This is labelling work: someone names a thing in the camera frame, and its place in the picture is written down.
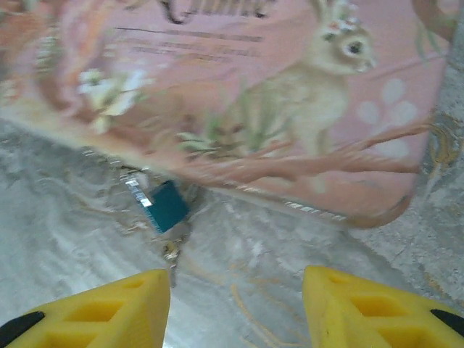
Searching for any small metal key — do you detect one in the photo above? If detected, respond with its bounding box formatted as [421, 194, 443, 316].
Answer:
[160, 231, 183, 288]

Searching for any teal padlock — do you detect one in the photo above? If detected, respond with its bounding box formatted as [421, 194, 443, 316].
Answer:
[124, 174, 192, 235]

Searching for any pink box with rabbit print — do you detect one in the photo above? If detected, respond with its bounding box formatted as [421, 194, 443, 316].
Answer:
[0, 0, 462, 230]

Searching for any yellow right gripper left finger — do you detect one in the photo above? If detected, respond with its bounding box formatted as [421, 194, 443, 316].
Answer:
[0, 268, 172, 348]

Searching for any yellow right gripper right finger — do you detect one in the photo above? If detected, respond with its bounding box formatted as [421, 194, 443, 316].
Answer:
[302, 265, 464, 348]

